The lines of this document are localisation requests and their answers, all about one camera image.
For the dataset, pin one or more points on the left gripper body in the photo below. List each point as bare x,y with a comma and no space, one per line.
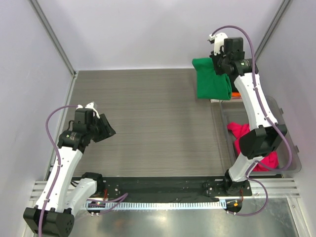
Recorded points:
92,128

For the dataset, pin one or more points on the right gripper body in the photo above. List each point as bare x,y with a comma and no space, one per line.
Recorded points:
219,61

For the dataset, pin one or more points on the green t shirt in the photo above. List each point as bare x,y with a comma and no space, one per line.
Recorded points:
209,84

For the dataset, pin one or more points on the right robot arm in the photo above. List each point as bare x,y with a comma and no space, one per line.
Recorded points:
265,133

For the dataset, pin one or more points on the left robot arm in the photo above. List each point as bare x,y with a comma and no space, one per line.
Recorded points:
54,212

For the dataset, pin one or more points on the orange folded t shirt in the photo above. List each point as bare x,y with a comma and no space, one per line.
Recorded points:
236,94

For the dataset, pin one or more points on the pink t shirt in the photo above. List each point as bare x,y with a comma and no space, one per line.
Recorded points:
247,143

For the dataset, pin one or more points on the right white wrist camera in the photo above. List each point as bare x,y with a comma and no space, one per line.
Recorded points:
217,40

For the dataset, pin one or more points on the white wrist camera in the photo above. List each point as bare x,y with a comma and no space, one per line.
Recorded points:
217,40
92,106

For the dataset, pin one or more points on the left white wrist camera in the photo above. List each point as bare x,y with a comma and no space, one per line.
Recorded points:
92,106

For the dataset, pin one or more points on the right aluminium frame post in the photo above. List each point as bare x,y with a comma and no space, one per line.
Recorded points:
277,18

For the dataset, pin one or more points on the aluminium frame post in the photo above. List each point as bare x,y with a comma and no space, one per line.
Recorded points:
53,37
277,18

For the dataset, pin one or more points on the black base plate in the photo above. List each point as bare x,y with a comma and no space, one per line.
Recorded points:
189,189

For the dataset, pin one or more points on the left aluminium frame post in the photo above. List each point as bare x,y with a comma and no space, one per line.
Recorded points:
53,37

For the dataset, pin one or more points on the white slotted cable duct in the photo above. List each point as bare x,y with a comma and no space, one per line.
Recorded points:
221,204

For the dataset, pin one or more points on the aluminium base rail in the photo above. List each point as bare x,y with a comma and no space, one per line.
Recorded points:
276,188

